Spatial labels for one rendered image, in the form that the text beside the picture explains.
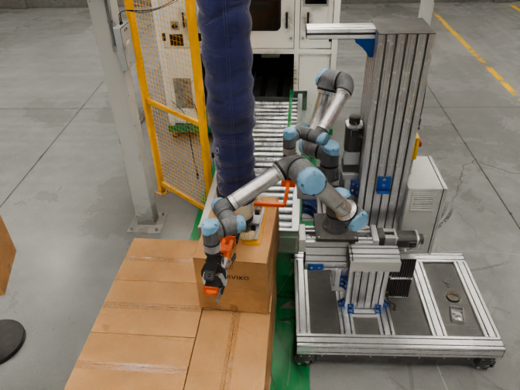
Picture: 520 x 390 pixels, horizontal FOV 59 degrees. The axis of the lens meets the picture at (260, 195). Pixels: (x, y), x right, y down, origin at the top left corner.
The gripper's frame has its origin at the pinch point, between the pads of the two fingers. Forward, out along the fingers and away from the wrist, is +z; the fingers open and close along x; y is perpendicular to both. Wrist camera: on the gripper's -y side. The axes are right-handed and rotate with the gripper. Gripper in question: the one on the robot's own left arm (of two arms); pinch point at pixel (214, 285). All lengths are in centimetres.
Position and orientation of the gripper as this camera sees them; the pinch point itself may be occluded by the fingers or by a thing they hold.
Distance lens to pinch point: 218.3
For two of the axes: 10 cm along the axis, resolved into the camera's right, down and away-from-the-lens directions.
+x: -9.9, -0.7, 1.3
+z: 0.2, 8.2, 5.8
